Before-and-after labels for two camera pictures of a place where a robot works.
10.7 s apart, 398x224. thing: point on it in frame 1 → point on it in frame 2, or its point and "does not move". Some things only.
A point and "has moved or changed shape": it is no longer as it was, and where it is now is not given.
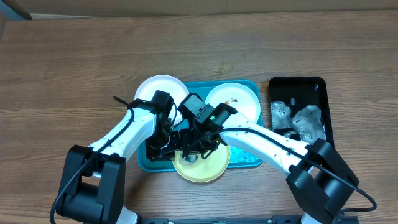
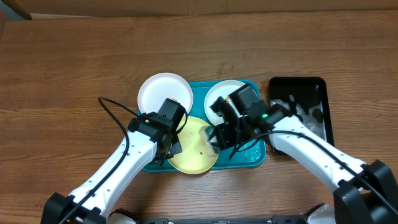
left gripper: (168, 154) does not move
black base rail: (290, 219) does not move
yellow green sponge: (191, 158) has moved or changed shape
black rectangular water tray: (299, 107) does not move
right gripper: (191, 146) → (227, 143)
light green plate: (202, 169) has moved or changed shape
